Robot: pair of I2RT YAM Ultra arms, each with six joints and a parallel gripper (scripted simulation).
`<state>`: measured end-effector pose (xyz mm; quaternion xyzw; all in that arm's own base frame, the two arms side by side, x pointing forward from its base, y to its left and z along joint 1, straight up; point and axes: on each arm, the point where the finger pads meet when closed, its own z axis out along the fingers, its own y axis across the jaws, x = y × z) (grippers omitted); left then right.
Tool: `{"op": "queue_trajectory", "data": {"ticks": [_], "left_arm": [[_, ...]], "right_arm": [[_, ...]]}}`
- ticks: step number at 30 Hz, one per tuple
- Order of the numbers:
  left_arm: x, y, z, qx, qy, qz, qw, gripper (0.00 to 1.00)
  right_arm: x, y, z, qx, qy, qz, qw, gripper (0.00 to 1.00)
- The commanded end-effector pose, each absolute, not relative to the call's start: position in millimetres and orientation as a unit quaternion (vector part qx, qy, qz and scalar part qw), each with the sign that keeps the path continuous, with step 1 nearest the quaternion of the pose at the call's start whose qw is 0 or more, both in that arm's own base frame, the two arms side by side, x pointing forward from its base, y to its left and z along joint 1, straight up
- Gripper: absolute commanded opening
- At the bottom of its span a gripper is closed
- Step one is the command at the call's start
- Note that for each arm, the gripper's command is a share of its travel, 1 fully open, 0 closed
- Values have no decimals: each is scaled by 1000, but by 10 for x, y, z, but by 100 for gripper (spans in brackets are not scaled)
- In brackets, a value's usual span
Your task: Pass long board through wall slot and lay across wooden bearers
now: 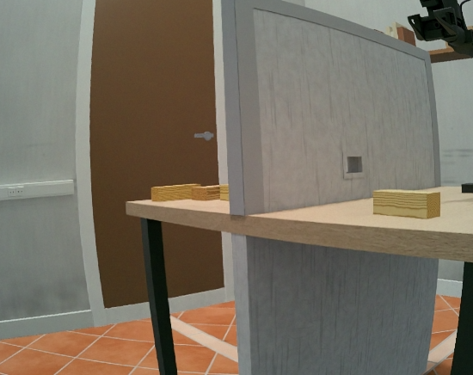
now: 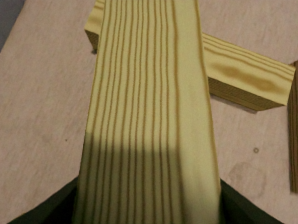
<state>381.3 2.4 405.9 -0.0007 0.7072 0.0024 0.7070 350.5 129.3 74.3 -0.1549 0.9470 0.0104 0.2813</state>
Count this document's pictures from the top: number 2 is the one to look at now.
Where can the light wooden board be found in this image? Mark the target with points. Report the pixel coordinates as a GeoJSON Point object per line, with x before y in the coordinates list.
{"type": "Point", "coordinates": [149, 152]}

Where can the light wooden block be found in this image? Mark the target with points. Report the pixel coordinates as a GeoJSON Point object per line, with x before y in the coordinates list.
{"type": "Point", "coordinates": [293, 127]}

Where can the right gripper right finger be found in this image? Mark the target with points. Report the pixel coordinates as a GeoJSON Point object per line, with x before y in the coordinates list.
{"type": "Point", "coordinates": [240, 210]}

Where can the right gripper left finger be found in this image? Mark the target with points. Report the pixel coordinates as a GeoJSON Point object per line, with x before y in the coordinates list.
{"type": "Point", "coordinates": [54, 210]}

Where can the light wood beam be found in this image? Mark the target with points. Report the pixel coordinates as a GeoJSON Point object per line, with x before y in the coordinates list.
{"type": "Point", "coordinates": [234, 73]}

